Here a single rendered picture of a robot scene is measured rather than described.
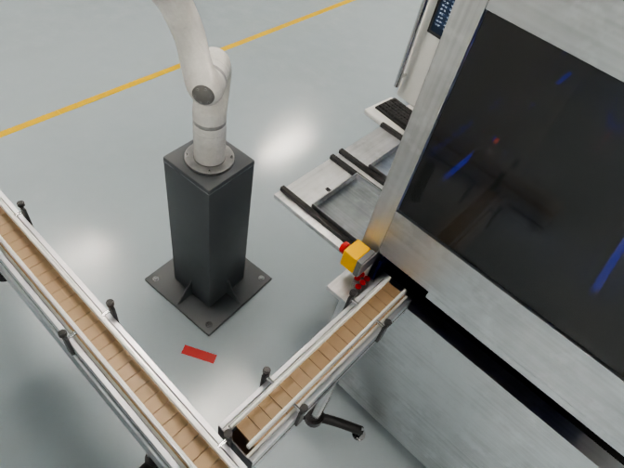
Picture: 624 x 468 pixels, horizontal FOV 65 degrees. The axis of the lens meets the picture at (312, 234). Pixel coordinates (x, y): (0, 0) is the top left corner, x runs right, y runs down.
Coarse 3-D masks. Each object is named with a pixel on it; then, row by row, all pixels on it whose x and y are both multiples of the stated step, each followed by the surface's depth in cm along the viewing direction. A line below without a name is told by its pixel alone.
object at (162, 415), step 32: (0, 192) 156; (0, 224) 149; (0, 256) 142; (32, 256) 144; (32, 288) 137; (64, 288) 139; (64, 320) 133; (96, 320) 134; (96, 352) 125; (128, 352) 128; (128, 384) 125; (160, 384) 122; (128, 416) 123; (160, 416) 122; (192, 416) 123; (160, 448) 117; (192, 448) 118; (224, 448) 119
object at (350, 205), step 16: (352, 176) 189; (336, 192) 187; (352, 192) 188; (368, 192) 190; (320, 208) 181; (336, 208) 182; (352, 208) 183; (368, 208) 184; (336, 224) 173; (352, 224) 178; (368, 224) 179
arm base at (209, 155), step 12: (204, 132) 173; (216, 132) 175; (192, 144) 193; (204, 144) 178; (216, 144) 179; (192, 156) 189; (204, 156) 182; (216, 156) 183; (228, 156) 192; (192, 168) 185; (204, 168) 186; (216, 168) 187; (228, 168) 188
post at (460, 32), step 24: (456, 0) 97; (480, 0) 94; (456, 24) 100; (480, 24) 98; (456, 48) 103; (432, 72) 109; (456, 72) 105; (432, 96) 112; (432, 120) 116; (408, 144) 124; (408, 168) 128; (384, 192) 139; (384, 216) 144; (336, 312) 191
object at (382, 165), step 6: (390, 150) 203; (384, 156) 203; (390, 156) 205; (372, 162) 197; (378, 162) 202; (384, 162) 202; (390, 162) 203; (372, 168) 196; (378, 168) 199; (384, 168) 200; (378, 174) 195; (384, 174) 193
